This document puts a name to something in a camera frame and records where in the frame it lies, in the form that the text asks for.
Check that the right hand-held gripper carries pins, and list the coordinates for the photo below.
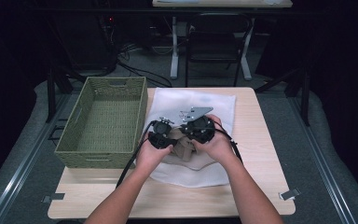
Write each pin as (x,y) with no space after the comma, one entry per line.
(200,127)

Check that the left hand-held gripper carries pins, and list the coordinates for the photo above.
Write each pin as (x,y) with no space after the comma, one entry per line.
(161,137)

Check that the beige cloth garment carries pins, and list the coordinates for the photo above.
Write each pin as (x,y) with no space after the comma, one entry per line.
(183,149)

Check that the white mesh laundry bag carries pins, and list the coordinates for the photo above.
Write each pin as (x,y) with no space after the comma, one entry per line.
(174,102)

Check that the green woven basket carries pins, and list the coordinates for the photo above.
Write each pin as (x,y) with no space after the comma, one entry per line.
(105,124)

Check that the person's left hand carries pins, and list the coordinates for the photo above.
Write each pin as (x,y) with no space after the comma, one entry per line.
(150,155)

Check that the person's right hand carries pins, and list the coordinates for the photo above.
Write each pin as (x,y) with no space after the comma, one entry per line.
(217,146)

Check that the black chair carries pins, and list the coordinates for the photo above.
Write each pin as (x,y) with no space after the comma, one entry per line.
(214,43)

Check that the black metal stand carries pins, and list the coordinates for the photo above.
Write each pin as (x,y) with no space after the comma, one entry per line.
(51,93)
(304,99)

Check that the grey table clip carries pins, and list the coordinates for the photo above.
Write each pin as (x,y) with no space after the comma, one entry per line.
(289,194)

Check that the dark table clip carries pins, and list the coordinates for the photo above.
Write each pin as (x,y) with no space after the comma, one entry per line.
(54,197)

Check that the white-legged desk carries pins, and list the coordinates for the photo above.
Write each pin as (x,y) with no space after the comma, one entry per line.
(223,3)

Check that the aluminium floor rail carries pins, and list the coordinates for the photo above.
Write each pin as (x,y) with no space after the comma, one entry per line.
(28,161)
(323,161)

